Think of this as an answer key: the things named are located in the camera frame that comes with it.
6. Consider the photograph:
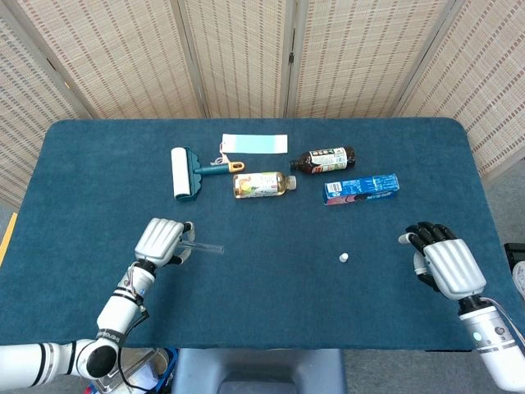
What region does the yellow strip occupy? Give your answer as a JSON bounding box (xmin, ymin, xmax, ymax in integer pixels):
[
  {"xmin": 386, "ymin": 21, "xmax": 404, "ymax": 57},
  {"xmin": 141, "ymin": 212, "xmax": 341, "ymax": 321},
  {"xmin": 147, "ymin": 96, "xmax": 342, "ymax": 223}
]
[{"xmin": 0, "ymin": 212, "xmax": 19, "ymax": 268}]

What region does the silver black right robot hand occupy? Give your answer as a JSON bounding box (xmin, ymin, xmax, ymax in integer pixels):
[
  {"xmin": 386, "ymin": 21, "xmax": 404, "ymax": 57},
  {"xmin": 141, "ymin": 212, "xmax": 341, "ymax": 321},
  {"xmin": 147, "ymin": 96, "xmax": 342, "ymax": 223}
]
[{"xmin": 398, "ymin": 221, "xmax": 488, "ymax": 301}]

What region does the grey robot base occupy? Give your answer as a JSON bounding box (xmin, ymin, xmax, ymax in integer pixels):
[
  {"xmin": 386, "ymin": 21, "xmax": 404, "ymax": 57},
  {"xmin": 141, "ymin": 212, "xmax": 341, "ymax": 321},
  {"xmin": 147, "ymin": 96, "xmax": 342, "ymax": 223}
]
[{"xmin": 170, "ymin": 347, "xmax": 348, "ymax": 394}]

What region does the blue cookie box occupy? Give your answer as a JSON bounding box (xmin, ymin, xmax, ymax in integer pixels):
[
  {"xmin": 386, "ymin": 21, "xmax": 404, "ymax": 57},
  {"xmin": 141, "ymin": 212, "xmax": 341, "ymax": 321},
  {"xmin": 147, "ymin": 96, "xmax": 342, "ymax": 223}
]
[{"xmin": 324, "ymin": 172, "xmax": 400, "ymax": 207}]

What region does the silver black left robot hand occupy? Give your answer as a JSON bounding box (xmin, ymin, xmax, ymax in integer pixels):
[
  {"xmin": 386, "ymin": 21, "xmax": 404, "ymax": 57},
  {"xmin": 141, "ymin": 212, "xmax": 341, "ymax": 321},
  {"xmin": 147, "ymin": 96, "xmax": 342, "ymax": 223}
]
[{"xmin": 134, "ymin": 218, "xmax": 197, "ymax": 268}]

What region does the clear glass test tube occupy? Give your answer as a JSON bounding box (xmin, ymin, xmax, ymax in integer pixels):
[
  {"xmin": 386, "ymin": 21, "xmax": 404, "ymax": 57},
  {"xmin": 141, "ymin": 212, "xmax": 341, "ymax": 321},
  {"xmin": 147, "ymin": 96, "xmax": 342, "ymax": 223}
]
[{"xmin": 178, "ymin": 241, "xmax": 226, "ymax": 256}]

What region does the white and blue paper card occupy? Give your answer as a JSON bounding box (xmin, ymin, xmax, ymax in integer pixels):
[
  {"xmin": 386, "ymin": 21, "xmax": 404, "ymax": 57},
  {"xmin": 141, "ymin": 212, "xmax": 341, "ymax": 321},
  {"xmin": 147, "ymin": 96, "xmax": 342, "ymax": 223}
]
[{"xmin": 216, "ymin": 133, "xmax": 290, "ymax": 156}]

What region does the blue plastic bin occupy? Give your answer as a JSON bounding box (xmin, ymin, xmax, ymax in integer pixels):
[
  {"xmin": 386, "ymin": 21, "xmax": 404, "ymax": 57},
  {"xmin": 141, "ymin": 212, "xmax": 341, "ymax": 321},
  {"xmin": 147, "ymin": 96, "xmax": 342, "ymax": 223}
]
[{"xmin": 166, "ymin": 347, "xmax": 180, "ymax": 383}]

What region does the black box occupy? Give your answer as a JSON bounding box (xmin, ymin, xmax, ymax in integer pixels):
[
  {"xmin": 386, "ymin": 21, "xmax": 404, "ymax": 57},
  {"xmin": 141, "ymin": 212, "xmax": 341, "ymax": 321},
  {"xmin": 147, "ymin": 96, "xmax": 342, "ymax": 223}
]
[{"xmin": 503, "ymin": 242, "xmax": 525, "ymax": 268}]

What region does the teal lint roller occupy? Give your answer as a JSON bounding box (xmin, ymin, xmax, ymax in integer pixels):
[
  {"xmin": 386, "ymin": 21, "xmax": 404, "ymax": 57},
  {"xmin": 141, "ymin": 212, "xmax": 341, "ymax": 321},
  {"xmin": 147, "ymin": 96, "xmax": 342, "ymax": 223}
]
[{"xmin": 170, "ymin": 146, "xmax": 246, "ymax": 203}]

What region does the woven bamboo folding screen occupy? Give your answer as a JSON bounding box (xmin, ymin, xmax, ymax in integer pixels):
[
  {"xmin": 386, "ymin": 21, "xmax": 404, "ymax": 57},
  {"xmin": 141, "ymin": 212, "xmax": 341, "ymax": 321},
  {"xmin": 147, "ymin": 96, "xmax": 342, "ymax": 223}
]
[{"xmin": 0, "ymin": 0, "xmax": 525, "ymax": 208}]

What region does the clear plastic container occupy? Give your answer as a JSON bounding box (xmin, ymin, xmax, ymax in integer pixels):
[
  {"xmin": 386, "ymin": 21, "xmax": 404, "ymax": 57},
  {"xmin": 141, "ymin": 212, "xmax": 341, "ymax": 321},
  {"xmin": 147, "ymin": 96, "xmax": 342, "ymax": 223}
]
[{"xmin": 84, "ymin": 347, "xmax": 176, "ymax": 394}]

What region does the blue table cloth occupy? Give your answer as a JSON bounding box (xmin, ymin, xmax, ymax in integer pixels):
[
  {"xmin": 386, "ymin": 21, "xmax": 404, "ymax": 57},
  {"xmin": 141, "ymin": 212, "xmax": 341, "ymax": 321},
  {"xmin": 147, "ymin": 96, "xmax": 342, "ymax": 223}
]
[{"xmin": 0, "ymin": 117, "xmax": 505, "ymax": 353}]

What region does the dark tea bottle black cap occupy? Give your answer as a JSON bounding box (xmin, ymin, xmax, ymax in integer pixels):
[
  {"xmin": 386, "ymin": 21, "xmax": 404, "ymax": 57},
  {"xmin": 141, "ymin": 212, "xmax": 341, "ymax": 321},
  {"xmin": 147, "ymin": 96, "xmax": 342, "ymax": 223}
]
[{"xmin": 289, "ymin": 146, "xmax": 357, "ymax": 175}]

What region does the yellow tea bottle white cap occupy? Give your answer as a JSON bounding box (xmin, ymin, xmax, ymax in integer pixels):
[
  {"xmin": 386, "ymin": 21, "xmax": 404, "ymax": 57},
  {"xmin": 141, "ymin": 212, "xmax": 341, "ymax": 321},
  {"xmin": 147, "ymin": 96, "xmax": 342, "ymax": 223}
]
[{"xmin": 232, "ymin": 172, "xmax": 298, "ymax": 200}]

